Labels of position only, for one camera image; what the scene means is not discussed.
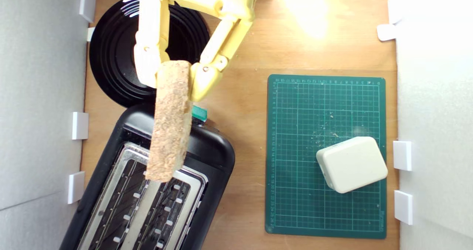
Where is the black two-slot toaster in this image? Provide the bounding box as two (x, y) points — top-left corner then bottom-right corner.
(59, 103), (236, 250)

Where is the green cutting mat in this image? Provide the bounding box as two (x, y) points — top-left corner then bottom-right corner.
(265, 74), (387, 239)

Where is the brown bread slice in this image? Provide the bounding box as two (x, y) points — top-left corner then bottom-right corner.
(145, 60), (193, 183)

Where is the white rounded block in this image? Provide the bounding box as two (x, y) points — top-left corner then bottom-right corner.
(316, 136), (388, 194)

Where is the green toaster lever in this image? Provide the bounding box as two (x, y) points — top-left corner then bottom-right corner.
(191, 105), (208, 123)

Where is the black round plate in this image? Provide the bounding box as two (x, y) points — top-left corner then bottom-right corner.
(89, 0), (211, 108)

